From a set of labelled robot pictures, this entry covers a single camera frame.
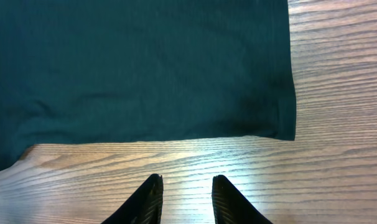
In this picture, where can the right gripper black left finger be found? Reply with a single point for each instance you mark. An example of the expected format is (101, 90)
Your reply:
(144, 206)

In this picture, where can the black t-shirt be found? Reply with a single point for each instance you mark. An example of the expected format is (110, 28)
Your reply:
(79, 72)

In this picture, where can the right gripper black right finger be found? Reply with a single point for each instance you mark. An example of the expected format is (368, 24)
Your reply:
(230, 206)

